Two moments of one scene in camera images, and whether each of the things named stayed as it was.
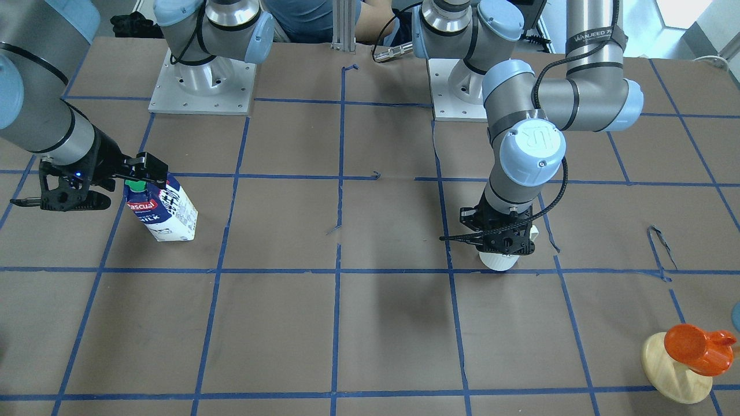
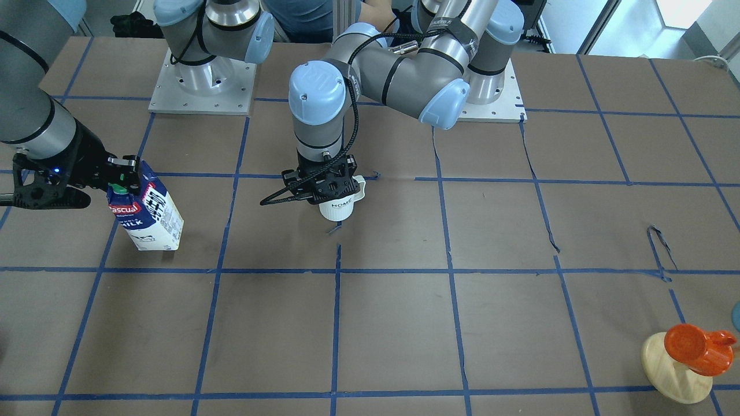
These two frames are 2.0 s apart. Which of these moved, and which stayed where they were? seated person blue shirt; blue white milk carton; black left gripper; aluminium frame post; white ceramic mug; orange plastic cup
Moved: white ceramic mug; blue white milk carton; black left gripper
Stayed: seated person blue shirt; orange plastic cup; aluminium frame post
